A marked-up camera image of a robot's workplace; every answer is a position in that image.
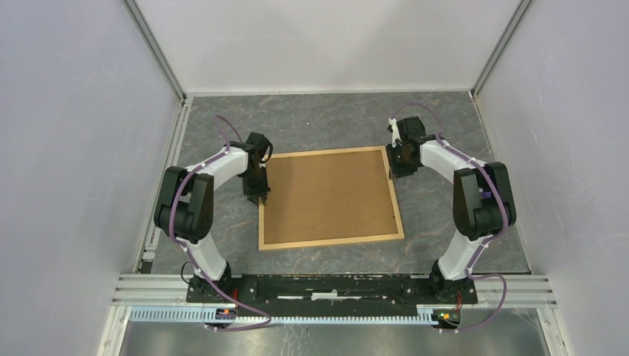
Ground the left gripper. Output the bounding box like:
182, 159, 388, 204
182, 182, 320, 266
241, 165, 271, 206

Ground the brown backing board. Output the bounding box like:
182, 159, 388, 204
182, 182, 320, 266
263, 150, 400, 245

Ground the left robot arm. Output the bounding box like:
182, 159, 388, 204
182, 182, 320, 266
154, 132, 274, 303

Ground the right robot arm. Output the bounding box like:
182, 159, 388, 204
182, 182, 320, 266
386, 116, 516, 303

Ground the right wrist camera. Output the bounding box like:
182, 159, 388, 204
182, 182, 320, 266
388, 117, 401, 148

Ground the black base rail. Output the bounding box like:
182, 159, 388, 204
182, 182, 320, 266
185, 274, 478, 330

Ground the white slotted cable duct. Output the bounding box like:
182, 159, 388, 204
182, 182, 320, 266
128, 306, 460, 327

